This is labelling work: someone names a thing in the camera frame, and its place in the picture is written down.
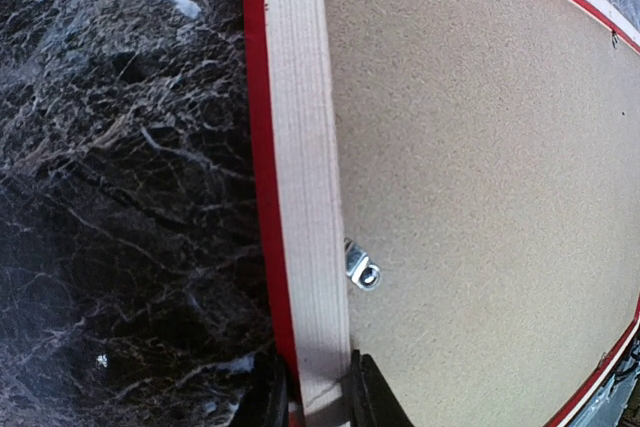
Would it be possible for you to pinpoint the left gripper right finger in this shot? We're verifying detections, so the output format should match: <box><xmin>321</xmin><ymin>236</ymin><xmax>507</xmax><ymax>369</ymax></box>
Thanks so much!
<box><xmin>349</xmin><ymin>350</ymin><xmax>414</xmax><ymax>427</ymax></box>

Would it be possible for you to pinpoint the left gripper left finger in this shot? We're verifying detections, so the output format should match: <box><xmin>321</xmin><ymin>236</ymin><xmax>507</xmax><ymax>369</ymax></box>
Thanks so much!
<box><xmin>234</xmin><ymin>354</ymin><xmax>289</xmax><ymax>427</ymax></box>

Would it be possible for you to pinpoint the red wooden picture frame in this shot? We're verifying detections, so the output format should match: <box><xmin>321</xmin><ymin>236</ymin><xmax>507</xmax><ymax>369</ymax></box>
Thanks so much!
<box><xmin>242</xmin><ymin>0</ymin><xmax>640</xmax><ymax>427</ymax></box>

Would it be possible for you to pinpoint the brown cardboard backing board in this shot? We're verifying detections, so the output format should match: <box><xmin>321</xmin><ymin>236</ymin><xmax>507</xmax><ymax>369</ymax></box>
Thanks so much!
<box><xmin>326</xmin><ymin>0</ymin><xmax>639</xmax><ymax>426</ymax></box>

